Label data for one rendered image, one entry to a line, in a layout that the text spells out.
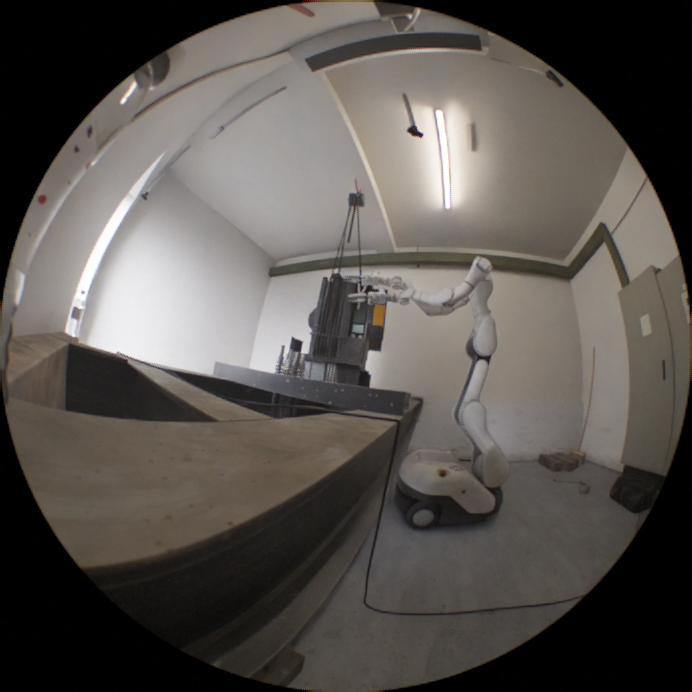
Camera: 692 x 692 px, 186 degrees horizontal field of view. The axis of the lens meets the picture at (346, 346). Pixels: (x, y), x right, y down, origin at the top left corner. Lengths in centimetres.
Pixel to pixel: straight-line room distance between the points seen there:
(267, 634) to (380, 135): 258
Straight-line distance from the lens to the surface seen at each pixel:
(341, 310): 171
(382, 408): 64
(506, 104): 238
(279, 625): 33
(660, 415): 241
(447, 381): 268
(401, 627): 84
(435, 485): 111
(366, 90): 220
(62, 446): 15
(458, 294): 127
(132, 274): 296
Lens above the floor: 73
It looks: 11 degrees up
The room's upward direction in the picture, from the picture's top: 8 degrees clockwise
